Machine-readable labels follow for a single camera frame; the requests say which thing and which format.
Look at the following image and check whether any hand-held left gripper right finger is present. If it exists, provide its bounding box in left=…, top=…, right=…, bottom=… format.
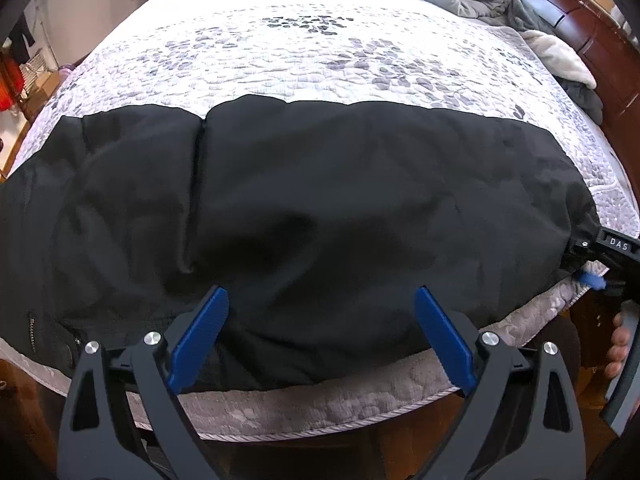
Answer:
left=412, top=285, right=588, bottom=480

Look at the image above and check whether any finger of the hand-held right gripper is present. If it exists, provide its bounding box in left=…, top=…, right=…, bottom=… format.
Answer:
left=574, top=261, right=626, bottom=302
left=567, top=232, right=606, bottom=262

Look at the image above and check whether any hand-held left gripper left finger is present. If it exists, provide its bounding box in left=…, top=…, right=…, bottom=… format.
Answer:
left=57, top=285, right=231, bottom=480

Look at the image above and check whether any black jacket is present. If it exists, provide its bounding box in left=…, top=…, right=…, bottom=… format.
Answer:
left=0, top=95, right=601, bottom=393

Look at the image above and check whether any person's right hand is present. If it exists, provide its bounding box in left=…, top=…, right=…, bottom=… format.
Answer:
left=604, top=310, right=632, bottom=382

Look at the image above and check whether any dark grey blanket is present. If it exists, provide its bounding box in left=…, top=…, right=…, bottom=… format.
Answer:
left=505, top=0, right=606, bottom=123

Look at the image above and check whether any wooden headboard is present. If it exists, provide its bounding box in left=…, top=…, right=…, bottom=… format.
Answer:
left=510, top=0, right=640, bottom=231

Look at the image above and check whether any floral quilted bedspread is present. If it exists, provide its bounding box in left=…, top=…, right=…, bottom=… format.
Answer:
left=0, top=0, right=640, bottom=443

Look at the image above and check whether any cardboard box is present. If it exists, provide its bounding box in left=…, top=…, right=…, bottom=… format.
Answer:
left=25, top=72, right=57, bottom=110

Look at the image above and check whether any red bag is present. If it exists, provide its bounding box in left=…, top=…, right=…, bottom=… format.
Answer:
left=0, top=55, right=23, bottom=111

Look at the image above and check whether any black hanging clothing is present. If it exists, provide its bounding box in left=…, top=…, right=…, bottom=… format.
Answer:
left=9, top=14, right=34, bottom=62

